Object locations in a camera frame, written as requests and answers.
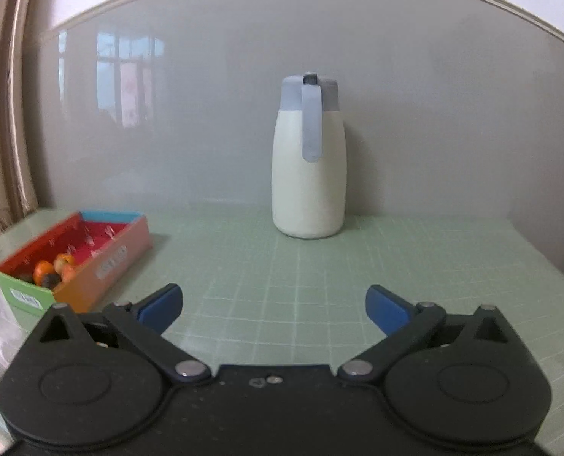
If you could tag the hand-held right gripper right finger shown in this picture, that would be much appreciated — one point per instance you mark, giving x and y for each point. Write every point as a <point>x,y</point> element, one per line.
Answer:
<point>386,309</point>

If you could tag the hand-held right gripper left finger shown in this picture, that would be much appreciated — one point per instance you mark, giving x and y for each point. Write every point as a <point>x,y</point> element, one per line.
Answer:
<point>160,305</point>

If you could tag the colourful cardboard box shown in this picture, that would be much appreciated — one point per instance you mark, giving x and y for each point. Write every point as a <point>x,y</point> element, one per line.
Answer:
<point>113,256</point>

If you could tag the large orange tangerine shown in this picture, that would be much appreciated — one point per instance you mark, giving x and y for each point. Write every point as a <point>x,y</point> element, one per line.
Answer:
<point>43,270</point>

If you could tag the green checked tablecloth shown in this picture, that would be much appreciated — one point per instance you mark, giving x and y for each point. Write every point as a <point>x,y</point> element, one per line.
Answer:
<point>310,285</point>

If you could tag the white thermos jug grey lid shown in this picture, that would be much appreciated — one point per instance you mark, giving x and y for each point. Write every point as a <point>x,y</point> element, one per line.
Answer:
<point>308,190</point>

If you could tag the beige satin lace curtain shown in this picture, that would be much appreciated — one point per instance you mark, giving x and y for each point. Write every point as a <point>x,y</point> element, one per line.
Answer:
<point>1,104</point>

